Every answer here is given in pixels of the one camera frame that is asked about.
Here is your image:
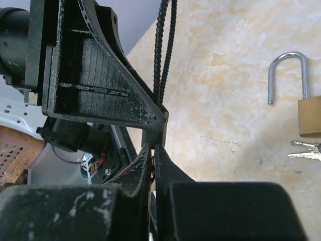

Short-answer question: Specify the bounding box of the brass padlock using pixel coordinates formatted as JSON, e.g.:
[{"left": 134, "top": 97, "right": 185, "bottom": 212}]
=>
[{"left": 267, "top": 51, "right": 320, "bottom": 138}]

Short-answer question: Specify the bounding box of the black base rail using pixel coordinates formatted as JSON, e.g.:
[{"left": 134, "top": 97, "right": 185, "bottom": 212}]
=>
[{"left": 81, "top": 124, "right": 137, "bottom": 185}]

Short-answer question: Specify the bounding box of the silver key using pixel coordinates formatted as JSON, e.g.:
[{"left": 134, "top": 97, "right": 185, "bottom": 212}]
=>
[
  {"left": 150, "top": 150, "right": 155, "bottom": 184},
  {"left": 288, "top": 141, "right": 320, "bottom": 160}
]

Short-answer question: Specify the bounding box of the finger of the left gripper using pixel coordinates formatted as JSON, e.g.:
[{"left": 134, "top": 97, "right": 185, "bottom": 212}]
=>
[{"left": 42, "top": 1, "right": 165, "bottom": 131}]

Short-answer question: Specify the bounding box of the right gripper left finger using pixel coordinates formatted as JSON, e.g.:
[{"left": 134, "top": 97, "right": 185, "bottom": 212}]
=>
[{"left": 1, "top": 146, "right": 150, "bottom": 240}]

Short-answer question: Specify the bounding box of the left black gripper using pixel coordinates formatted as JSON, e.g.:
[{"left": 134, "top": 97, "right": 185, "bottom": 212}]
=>
[{"left": 24, "top": 0, "right": 152, "bottom": 105}]

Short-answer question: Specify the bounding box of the black cable lock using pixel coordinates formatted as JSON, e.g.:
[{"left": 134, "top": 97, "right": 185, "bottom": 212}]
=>
[{"left": 141, "top": 0, "right": 179, "bottom": 149}]

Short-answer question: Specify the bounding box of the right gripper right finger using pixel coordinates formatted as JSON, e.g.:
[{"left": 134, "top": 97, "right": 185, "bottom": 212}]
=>
[{"left": 154, "top": 145, "right": 307, "bottom": 240}]

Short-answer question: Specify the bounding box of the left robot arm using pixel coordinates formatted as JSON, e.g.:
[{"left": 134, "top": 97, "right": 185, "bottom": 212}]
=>
[{"left": 1, "top": 1, "right": 166, "bottom": 132}]

